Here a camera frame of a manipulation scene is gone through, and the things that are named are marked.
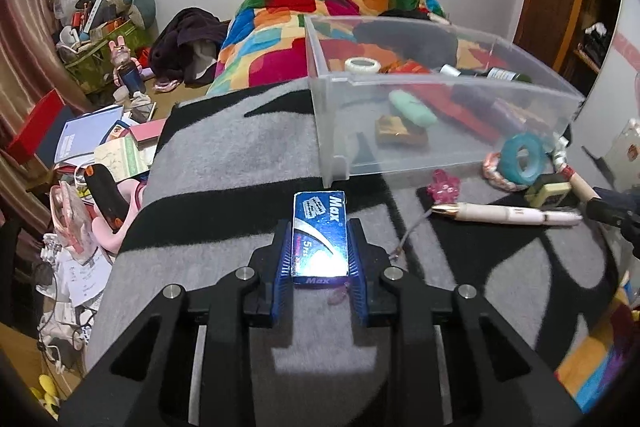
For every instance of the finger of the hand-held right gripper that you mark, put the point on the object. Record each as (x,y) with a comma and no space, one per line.
(617,207)

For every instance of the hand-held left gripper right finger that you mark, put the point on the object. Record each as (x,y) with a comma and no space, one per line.
(359,272)

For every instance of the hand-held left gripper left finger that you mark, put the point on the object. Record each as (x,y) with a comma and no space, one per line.
(282,272)

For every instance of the small blue box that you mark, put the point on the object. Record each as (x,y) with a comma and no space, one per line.
(320,227)

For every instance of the white pink pen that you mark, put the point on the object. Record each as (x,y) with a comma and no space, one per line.
(500,213)

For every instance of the clear plastic storage box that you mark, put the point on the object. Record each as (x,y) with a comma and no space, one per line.
(340,132)

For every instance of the small brown wooden block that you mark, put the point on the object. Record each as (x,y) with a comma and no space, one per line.
(400,132)

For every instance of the green plastic bottle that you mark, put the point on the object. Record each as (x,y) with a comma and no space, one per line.
(507,75)

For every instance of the light green tube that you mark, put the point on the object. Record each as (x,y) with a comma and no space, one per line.
(412,107)

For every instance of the black tube with silver cap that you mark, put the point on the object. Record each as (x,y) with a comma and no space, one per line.
(465,71)

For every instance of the white bandage roll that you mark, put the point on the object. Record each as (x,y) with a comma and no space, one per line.
(348,67)

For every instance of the small yellow black box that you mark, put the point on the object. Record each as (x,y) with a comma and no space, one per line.
(547,191)

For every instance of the grey black blanket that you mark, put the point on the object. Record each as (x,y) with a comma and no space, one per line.
(225,187)

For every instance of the pink flower charm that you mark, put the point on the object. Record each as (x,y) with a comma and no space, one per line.
(444,187)

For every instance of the teal tape roll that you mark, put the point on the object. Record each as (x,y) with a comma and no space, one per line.
(507,157)

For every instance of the white curved panel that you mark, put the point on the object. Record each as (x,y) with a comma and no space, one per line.
(612,72)

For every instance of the pink book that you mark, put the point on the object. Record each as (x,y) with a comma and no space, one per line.
(147,132)

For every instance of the green white book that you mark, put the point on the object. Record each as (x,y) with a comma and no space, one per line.
(120,157)

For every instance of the wooden shelf cabinet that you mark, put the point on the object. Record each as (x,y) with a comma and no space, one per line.
(600,7)

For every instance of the white papers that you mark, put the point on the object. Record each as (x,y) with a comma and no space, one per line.
(80,272)

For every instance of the pink clear pouch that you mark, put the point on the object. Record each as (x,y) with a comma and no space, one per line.
(70,217)

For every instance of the black clothes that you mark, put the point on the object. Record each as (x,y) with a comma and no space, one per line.
(415,42)

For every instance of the blue white notebook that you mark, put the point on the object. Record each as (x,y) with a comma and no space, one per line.
(85,134)

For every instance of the pink rabbit toy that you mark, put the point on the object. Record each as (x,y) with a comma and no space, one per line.
(127,67)

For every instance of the dark purple cloth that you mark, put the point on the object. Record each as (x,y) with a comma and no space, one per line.
(190,32)

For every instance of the yellow slipper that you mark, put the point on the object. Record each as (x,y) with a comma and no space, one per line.
(45,397)

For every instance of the green patterned storage box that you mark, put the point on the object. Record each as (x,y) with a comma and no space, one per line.
(95,67)

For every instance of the red box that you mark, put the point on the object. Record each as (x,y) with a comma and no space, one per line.
(35,127)

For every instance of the striped curtain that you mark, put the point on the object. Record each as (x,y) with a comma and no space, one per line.
(25,7)

